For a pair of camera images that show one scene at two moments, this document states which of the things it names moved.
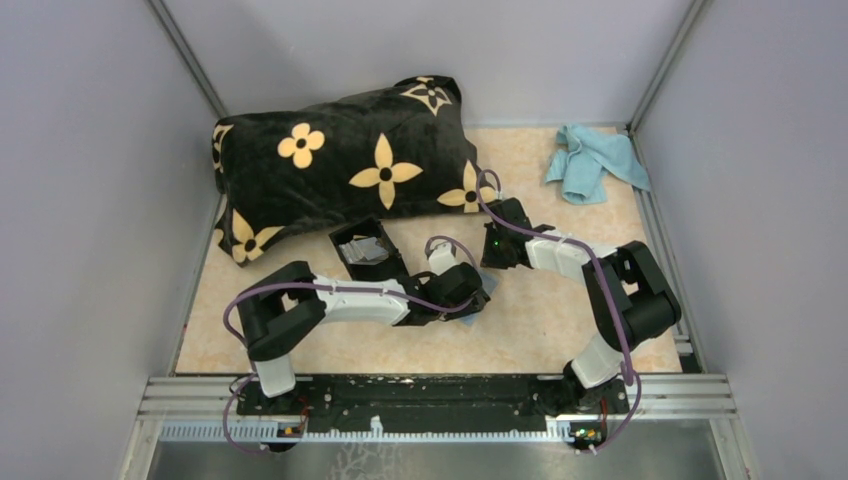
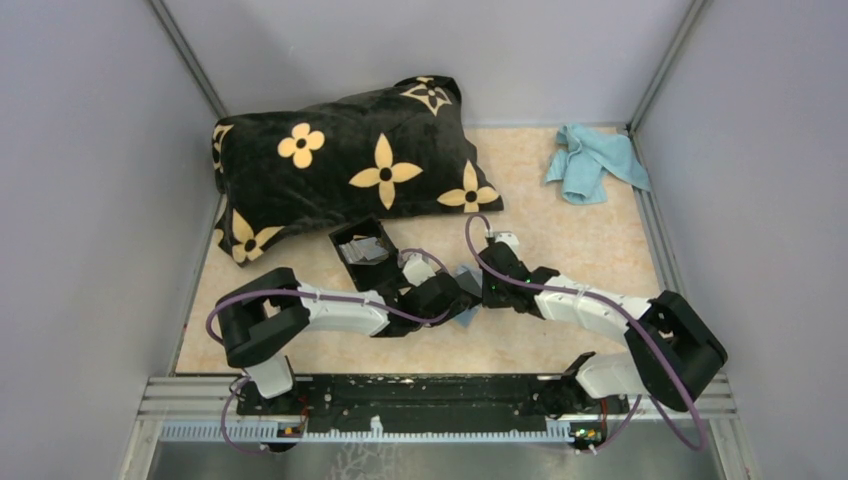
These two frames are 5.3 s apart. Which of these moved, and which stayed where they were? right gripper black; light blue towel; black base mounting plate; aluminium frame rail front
Moved: right gripper black
Stayed: aluminium frame rail front; black base mounting plate; light blue towel
